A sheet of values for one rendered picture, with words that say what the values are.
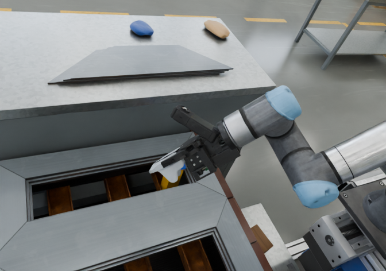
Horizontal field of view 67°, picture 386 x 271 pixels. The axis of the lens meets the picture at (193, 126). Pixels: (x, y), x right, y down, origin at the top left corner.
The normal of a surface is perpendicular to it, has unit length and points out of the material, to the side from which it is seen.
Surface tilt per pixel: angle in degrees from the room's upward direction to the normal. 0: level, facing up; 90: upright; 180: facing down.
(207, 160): 61
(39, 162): 0
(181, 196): 0
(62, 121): 90
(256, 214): 0
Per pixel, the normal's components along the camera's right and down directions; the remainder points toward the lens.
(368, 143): -0.47, -0.43
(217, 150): -0.16, 0.22
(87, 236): 0.23, -0.68
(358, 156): -0.33, -0.11
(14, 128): 0.37, 0.73
